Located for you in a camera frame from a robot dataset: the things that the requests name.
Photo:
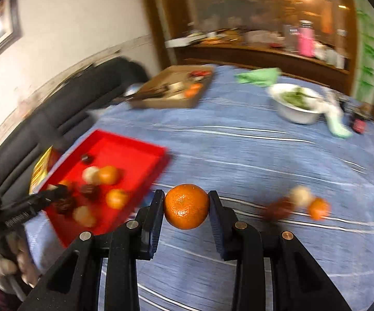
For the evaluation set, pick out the green vegetables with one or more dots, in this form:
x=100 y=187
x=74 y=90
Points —
x=297 y=98

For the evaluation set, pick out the cardboard box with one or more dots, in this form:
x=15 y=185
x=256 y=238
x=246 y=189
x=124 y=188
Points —
x=167 y=98

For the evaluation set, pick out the red tray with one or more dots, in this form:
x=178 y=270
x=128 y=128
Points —
x=125 y=149

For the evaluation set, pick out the white cup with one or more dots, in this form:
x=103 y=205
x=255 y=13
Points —
x=334 y=56

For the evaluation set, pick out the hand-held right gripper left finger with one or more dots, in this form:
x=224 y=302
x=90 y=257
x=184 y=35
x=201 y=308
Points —
x=153 y=230

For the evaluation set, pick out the banana slice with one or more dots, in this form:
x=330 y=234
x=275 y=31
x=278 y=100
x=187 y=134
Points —
x=84 y=216
x=300 y=196
x=90 y=174

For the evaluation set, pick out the yellow packet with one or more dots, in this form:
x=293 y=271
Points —
x=41 y=168

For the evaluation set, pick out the orange mandarin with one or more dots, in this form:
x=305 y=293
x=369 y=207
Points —
x=319 y=208
x=65 y=184
x=187 y=205
x=117 y=198
x=109 y=175

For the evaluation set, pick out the dark bottle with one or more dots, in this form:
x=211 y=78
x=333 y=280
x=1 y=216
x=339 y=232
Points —
x=360 y=121

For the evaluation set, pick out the wooden cabinet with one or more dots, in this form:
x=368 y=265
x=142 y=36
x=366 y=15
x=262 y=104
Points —
x=238 y=56

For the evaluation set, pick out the white bowl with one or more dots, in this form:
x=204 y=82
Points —
x=295 y=113

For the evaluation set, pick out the green printed wall hanging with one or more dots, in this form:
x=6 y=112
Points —
x=368 y=48

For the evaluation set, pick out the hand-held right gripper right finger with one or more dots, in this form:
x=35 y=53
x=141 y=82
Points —
x=220 y=233

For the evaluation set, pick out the pink container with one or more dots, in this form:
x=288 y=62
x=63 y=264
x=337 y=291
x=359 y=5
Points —
x=306 y=42

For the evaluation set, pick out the person's left hand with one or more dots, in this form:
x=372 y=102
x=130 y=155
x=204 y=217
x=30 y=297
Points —
x=25 y=259

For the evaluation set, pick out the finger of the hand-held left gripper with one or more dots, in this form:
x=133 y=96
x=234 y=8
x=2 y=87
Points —
x=56 y=191

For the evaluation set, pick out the flat white box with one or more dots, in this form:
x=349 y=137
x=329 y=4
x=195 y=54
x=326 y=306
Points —
x=183 y=42

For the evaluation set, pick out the blue plaid tablecloth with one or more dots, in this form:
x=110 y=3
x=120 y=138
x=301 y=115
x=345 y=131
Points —
x=238 y=155

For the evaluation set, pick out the red date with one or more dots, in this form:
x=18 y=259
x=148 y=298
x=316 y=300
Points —
x=276 y=210
x=64 y=205

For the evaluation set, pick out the black sofa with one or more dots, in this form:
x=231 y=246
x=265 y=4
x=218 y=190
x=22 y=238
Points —
x=77 y=94

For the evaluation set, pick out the dark plum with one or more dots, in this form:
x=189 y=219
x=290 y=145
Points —
x=89 y=191
x=86 y=158

